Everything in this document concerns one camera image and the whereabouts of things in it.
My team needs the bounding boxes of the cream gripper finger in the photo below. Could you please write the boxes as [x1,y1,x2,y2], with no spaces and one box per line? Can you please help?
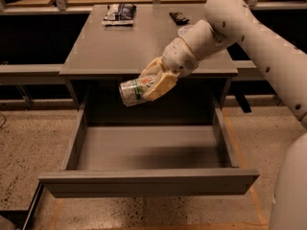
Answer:
[143,72,177,101]
[139,57,164,81]

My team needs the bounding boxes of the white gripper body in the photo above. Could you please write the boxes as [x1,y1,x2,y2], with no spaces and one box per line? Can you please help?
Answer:
[161,37,199,77]

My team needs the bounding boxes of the green white 7up can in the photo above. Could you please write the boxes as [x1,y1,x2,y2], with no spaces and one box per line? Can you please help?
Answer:
[119,77,154,106]

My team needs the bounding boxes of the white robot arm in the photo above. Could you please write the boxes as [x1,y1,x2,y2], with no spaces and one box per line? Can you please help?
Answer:
[142,0,307,230]

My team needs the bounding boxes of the grey cabinet with top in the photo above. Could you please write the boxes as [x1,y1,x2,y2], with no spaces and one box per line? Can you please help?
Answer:
[60,4,237,126]

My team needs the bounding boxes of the open grey top drawer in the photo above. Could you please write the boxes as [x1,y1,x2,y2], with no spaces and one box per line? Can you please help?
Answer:
[39,98,259,198]

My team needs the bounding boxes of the white ceramic bowl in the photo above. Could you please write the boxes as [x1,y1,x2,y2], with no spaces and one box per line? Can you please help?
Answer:
[177,25,193,36]

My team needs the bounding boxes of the small black snack packet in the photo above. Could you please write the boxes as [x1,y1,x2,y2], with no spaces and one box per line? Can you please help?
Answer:
[169,12,189,26]

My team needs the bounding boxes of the blue white chip bag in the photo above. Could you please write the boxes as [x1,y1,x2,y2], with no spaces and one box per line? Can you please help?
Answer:
[102,3,136,26]

